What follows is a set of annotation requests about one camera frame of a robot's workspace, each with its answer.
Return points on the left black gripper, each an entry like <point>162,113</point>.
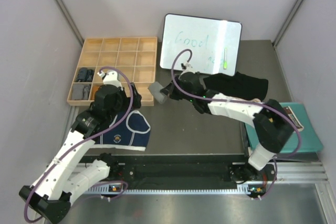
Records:
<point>136,100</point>

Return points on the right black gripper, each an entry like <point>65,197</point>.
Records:
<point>170,91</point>

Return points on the grey underwear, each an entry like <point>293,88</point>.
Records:
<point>155,89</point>

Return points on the navy blue white underwear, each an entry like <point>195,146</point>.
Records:
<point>132,134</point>

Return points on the black underwear beige waistband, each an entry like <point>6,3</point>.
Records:
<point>240,86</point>

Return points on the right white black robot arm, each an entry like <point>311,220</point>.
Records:
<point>270,121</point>

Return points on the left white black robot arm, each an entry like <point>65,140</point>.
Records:
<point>55,191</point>

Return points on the rolled orange cloth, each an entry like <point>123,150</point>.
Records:
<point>95,88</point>

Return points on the rolled dark patterned socks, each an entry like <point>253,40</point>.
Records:
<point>84,75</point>

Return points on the rolled grey cloth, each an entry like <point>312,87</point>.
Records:
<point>80,91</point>

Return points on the small whiteboard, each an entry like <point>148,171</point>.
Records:
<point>206,38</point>

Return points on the green marker pen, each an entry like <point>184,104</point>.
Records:
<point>225,59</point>

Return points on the yellow paperback book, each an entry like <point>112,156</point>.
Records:
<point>294,118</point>

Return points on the teal folder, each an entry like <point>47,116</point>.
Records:
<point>310,141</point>

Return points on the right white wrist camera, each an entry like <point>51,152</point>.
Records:
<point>186,67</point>

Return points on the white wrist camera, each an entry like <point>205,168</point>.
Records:
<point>186,67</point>
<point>111,77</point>

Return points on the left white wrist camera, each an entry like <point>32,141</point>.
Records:
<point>111,77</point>

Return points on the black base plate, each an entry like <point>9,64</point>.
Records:
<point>224,171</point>

